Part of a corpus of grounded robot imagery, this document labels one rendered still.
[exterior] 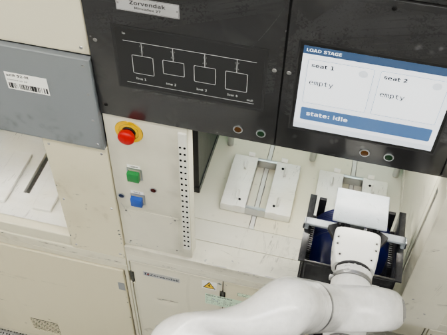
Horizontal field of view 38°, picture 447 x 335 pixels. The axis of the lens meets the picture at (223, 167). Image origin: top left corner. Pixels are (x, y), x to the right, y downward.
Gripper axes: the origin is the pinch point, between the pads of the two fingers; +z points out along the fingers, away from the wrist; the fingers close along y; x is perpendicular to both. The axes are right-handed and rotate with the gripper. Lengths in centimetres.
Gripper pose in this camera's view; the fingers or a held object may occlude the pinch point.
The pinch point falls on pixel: (360, 215)
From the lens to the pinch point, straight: 150.4
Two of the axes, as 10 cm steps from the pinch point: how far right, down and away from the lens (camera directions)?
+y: 9.7, 1.9, -1.4
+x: 0.2, -6.5, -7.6
